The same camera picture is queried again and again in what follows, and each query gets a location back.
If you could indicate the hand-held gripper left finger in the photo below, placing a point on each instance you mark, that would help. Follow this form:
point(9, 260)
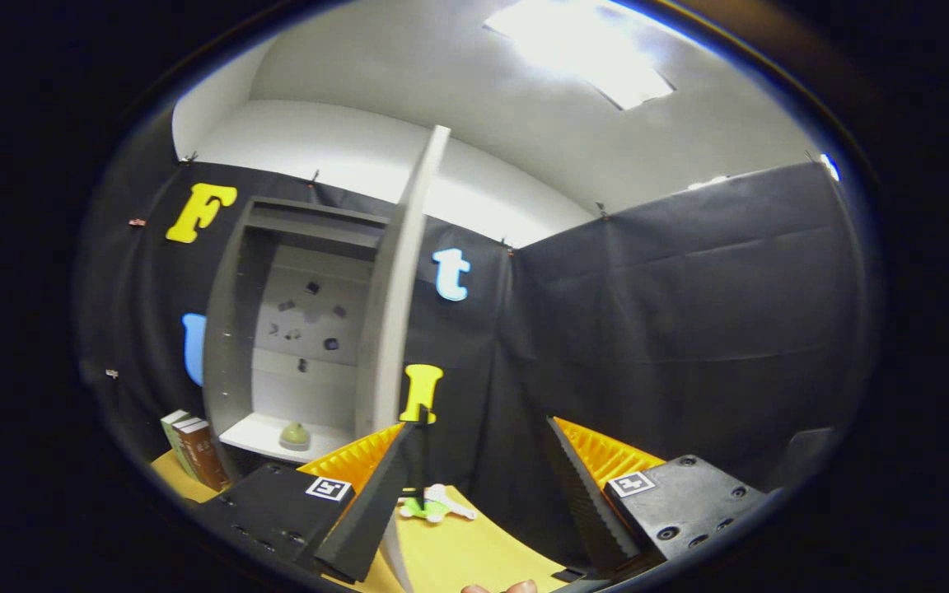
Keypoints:
point(367, 511)

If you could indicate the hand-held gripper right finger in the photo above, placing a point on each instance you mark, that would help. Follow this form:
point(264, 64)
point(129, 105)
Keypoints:
point(590, 502)

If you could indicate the pale green oval dish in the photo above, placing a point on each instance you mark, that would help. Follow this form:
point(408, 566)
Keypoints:
point(295, 436)

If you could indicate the beige cabinet door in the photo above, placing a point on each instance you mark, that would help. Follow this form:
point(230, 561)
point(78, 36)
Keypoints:
point(396, 288)

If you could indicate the pink green plush toy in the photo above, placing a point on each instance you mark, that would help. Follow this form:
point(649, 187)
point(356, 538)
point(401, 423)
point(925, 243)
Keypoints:
point(433, 511)

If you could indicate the white cabinet shelf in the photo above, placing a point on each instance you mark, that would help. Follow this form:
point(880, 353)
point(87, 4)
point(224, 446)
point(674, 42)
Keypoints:
point(260, 432)

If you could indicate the brown book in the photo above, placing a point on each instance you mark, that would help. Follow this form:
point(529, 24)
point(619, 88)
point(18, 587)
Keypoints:
point(203, 457)

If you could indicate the black backdrop cloth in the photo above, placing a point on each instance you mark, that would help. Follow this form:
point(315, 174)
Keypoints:
point(689, 329)

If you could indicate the grey cabinet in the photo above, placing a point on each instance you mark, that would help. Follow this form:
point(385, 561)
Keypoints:
point(227, 329)

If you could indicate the small ceiling light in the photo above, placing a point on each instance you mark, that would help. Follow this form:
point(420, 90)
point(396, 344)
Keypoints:
point(830, 167)

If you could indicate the long ceiling light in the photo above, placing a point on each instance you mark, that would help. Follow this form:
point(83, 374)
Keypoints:
point(590, 58)

